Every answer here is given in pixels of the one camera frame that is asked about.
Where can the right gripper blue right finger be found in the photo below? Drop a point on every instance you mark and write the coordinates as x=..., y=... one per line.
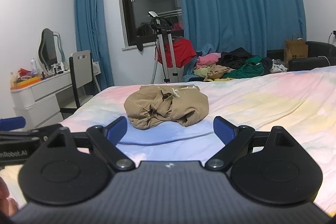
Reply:
x=236, y=140

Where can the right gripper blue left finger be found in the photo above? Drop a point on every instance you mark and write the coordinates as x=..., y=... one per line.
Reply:
x=104, y=141

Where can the tan shirt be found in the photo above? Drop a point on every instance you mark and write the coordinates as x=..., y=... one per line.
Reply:
x=152, y=105

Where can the person left hand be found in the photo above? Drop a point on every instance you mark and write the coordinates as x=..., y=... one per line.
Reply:
x=7, y=204

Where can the white dresser desk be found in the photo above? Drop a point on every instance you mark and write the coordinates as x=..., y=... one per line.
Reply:
x=38, y=103

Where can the orange tray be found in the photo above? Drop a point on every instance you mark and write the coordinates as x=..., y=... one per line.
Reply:
x=19, y=84

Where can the tan garment on pile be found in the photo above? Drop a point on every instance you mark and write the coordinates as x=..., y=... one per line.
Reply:
x=216, y=72

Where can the green garment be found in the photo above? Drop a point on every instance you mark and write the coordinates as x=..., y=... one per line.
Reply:
x=253, y=67

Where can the yellow garment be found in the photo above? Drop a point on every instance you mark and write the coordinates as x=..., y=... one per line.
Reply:
x=201, y=72

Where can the black and grey chair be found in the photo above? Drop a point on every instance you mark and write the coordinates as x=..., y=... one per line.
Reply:
x=81, y=73

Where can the white plastic bottle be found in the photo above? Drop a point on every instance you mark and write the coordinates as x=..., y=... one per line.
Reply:
x=34, y=68

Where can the black garment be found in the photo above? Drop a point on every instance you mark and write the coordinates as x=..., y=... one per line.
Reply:
x=234, y=59

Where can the pink garment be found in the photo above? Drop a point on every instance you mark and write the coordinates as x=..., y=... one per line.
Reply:
x=206, y=60

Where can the wavy vanity mirror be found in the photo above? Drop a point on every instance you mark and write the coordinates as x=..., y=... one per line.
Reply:
x=50, y=50

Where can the red garment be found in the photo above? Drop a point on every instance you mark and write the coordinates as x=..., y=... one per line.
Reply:
x=183, y=52

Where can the brown paper bag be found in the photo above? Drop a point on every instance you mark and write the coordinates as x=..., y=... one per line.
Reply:
x=295, y=48

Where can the blue curtain left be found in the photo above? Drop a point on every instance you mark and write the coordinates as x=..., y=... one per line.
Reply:
x=91, y=35

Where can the blue curtain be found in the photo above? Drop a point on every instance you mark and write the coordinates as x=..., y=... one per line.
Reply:
x=255, y=25
x=91, y=35

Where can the silver tripod with phone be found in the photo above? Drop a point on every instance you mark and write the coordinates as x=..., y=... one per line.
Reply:
x=162, y=26

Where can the blue curtain right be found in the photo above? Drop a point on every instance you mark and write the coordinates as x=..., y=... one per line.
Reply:
x=255, y=25

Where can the wall power socket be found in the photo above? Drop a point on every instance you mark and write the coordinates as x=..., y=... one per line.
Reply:
x=334, y=35

